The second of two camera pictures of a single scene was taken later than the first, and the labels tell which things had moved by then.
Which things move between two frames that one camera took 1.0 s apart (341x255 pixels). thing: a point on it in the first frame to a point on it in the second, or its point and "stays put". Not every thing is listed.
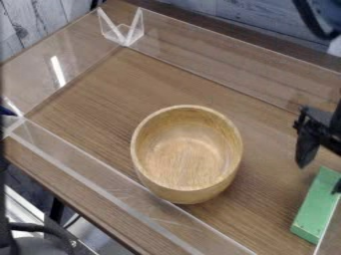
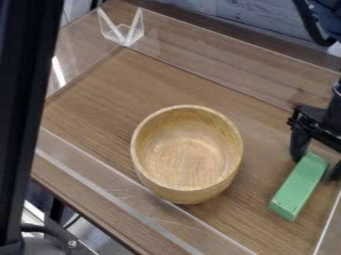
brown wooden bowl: (185, 153) stays put
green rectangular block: (318, 205) to (298, 185)
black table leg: (57, 210) stays put
